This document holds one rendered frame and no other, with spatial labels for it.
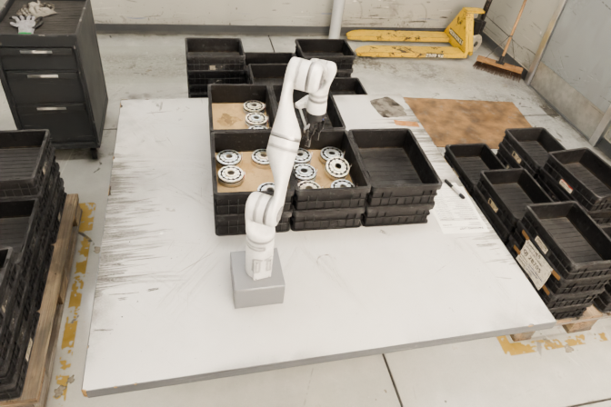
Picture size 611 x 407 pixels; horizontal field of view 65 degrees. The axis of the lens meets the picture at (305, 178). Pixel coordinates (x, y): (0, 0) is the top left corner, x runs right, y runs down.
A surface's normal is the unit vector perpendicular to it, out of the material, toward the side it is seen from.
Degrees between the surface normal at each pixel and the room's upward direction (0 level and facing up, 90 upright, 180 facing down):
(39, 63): 90
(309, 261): 0
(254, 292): 90
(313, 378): 0
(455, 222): 0
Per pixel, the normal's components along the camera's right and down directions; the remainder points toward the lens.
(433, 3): 0.21, 0.65
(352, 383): 0.11, -0.76
